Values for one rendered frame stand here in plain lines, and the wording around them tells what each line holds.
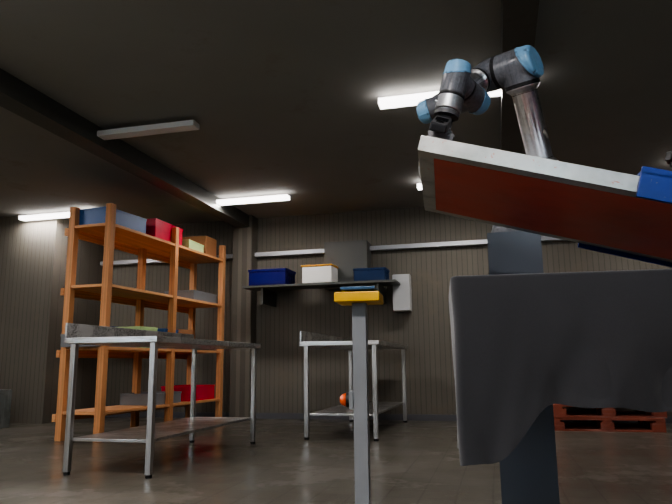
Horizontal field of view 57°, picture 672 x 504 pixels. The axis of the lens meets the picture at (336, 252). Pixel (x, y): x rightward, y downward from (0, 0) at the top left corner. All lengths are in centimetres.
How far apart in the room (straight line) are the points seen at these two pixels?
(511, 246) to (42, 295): 820
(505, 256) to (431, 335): 648
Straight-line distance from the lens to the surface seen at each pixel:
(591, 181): 148
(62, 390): 724
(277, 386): 916
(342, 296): 177
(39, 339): 970
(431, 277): 874
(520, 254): 223
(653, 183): 150
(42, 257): 985
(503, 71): 227
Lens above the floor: 75
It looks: 10 degrees up
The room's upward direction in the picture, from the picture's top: 1 degrees counter-clockwise
